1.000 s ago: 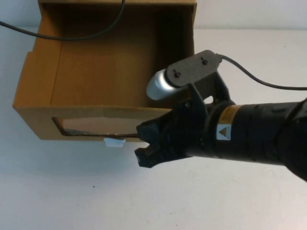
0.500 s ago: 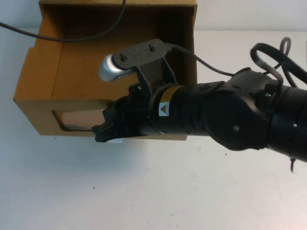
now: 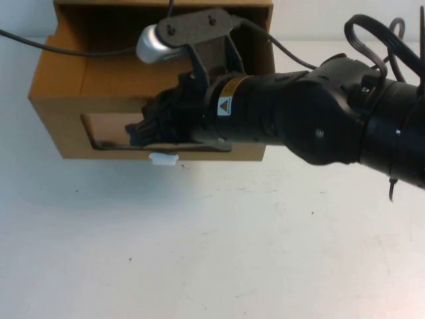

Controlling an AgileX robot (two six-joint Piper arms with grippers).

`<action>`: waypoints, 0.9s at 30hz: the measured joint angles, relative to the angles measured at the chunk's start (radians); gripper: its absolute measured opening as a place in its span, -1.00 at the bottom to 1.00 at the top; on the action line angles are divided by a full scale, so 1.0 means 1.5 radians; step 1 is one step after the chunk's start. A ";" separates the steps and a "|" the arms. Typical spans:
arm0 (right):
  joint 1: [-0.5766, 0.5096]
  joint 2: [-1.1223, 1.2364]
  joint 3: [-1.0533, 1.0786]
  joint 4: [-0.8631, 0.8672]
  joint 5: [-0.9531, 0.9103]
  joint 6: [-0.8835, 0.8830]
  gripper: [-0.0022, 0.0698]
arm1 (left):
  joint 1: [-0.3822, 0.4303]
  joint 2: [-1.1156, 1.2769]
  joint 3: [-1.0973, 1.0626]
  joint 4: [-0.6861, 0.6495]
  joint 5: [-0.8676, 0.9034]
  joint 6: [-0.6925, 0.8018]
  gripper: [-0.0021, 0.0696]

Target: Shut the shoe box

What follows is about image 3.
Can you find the dark camera mount bracket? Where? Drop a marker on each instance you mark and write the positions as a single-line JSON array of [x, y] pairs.
[[196, 30]]

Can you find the brown cardboard shoe box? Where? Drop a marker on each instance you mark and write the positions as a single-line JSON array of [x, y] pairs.
[[59, 133]]

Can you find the black zip tie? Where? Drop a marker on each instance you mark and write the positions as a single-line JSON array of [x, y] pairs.
[[391, 191]]

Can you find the small white plastic piece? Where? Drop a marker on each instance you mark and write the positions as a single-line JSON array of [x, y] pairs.
[[164, 159]]

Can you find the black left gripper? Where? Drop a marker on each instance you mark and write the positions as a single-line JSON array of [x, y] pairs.
[[179, 116]]

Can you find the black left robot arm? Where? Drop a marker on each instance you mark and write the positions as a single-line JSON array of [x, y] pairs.
[[315, 109]]

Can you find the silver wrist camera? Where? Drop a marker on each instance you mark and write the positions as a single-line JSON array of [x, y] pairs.
[[149, 43]]

